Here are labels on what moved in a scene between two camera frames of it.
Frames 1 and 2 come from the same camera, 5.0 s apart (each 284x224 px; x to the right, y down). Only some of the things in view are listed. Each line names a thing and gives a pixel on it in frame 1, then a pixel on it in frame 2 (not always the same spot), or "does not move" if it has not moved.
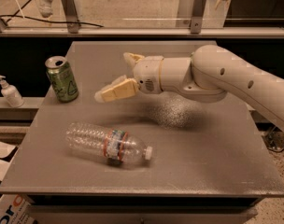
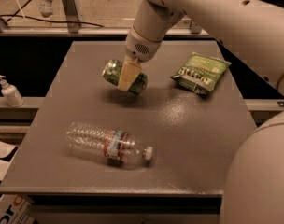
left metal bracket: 71,14 does not move
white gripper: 147,75 -> 140,49
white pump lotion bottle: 10,93 does not move
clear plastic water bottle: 114,147 does not move
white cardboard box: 14,209 does not move
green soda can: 63,78 -> 111,72
